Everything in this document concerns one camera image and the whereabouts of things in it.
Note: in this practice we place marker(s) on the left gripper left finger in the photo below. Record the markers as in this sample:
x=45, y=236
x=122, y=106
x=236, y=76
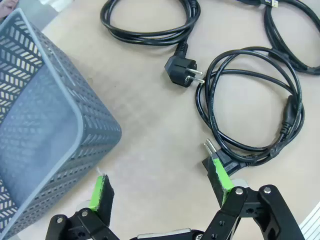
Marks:
x=103, y=200

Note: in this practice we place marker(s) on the grey perforated plastic basket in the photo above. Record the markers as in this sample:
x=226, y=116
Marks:
x=37, y=120

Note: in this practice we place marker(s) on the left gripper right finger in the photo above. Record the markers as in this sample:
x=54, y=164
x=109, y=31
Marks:
x=250, y=215

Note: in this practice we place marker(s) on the aluminium slotted table plate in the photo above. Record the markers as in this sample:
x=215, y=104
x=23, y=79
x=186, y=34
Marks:
x=311, y=225

